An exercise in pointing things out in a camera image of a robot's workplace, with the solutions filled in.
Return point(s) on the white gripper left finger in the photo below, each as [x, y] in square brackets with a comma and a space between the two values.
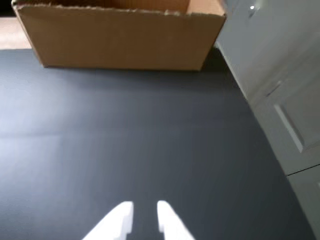
[117, 220]

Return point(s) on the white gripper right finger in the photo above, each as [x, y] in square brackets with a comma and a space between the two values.
[171, 222]

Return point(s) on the brown cardboard box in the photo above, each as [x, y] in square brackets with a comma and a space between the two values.
[120, 40]

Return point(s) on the black table mat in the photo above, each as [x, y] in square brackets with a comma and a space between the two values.
[150, 125]

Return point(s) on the white panelled cabinet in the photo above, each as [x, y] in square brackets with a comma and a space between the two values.
[275, 62]

